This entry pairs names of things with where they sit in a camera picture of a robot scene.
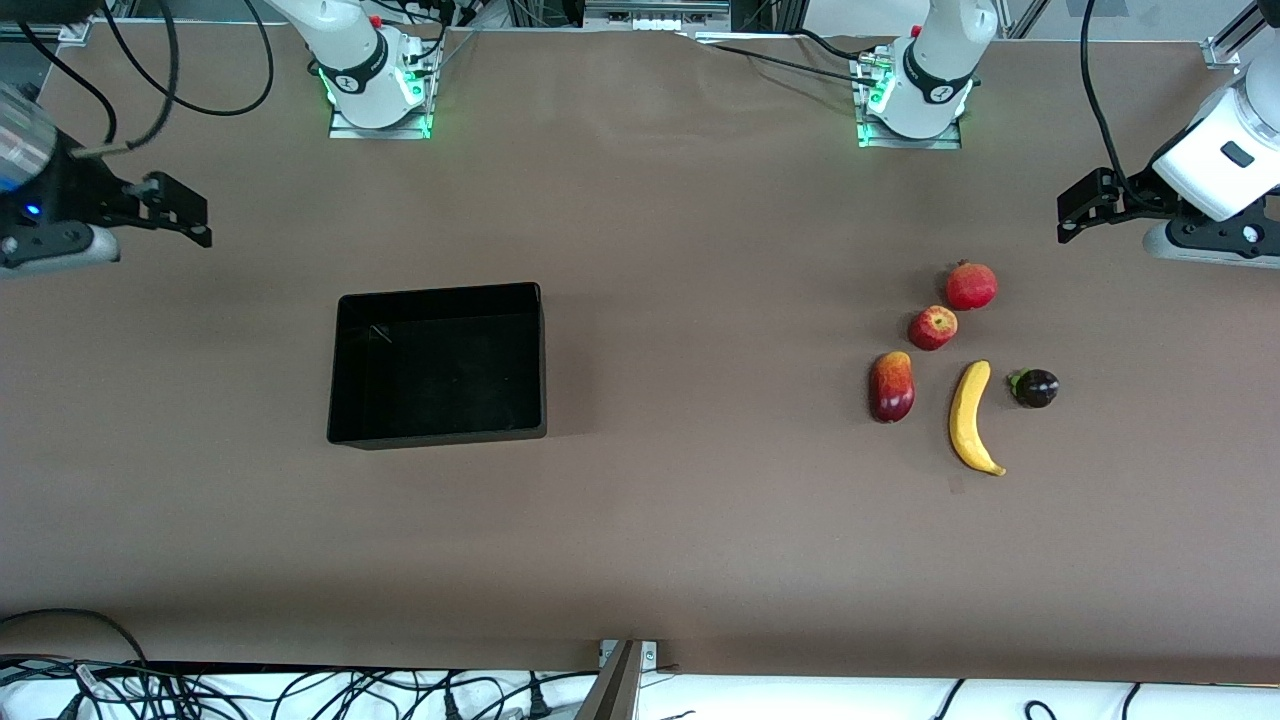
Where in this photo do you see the red apple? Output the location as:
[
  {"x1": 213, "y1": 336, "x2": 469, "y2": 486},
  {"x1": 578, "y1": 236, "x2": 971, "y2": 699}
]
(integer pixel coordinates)
[{"x1": 907, "y1": 305, "x2": 959, "y2": 352}]

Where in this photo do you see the black plastic box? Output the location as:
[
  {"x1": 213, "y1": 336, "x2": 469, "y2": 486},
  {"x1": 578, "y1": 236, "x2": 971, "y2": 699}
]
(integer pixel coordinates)
[{"x1": 326, "y1": 282, "x2": 548, "y2": 450}]

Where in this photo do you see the yellow banana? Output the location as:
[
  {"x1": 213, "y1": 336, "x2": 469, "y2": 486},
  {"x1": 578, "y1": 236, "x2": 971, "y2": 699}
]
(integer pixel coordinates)
[{"x1": 948, "y1": 360, "x2": 1008, "y2": 478}]

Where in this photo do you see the red pomegranate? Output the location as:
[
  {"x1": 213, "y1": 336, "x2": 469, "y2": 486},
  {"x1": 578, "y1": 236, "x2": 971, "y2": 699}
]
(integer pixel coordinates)
[{"x1": 946, "y1": 259, "x2": 999, "y2": 312}]

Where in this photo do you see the dark purple eggplant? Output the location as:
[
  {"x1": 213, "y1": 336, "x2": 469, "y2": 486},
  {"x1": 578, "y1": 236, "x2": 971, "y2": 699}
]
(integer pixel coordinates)
[{"x1": 1007, "y1": 368, "x2": 1061, "y2": 410}]

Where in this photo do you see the red yellow mango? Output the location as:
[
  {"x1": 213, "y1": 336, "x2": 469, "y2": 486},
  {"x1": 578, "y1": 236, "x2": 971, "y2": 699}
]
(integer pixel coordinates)
[{"x1": 868, "y1": 351, "x2": 916, "y2": 424}]

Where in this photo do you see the white power strip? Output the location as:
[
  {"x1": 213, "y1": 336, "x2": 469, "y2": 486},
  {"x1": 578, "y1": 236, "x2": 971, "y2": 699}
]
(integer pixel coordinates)
[{"x1": 583, "y1": 0, "x2": 734, "y2": 34}]

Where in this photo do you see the grey metal bar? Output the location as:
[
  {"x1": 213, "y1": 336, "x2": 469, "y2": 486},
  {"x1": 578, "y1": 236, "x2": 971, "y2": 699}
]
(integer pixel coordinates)
[{"x1": 572, "y1": 640, "x2": 644, "y2": 720}]

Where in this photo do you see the thin black looping cable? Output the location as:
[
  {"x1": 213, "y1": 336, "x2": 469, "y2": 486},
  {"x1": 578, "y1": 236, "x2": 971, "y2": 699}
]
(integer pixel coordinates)
[{"x1": 105, "y1": 0, "x2": 276, "y2": 118}]

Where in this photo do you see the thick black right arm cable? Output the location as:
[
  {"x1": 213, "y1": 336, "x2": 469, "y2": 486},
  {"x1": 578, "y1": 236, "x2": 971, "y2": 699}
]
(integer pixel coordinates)
[{"x1": 70, "y1": 0, "x2": 183, "y2": 159}]

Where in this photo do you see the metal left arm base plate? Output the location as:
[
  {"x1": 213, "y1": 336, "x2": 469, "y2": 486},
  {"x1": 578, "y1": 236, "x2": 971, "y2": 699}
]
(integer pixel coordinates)
[{"x1": 855, "y1": 45, "x2": 963, "y2": 151}]

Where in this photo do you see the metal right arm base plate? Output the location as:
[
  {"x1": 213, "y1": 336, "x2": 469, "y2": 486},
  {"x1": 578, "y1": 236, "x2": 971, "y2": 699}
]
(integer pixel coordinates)
[{"x1": 328, "y1": 40, "x2": 434, "y2": 141}]

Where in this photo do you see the black cable with white tag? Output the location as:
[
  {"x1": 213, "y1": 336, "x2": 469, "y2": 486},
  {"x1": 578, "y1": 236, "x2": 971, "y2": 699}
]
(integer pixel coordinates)
[{"x1": 0, "y1": 655, "x2": 201, "y2": 720}]

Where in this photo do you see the small metal bracket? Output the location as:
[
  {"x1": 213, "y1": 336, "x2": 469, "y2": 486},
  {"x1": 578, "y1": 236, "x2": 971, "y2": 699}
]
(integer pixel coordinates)
[{"x1": 598, "y1": 639, "x2": 660, "y2": 670}]

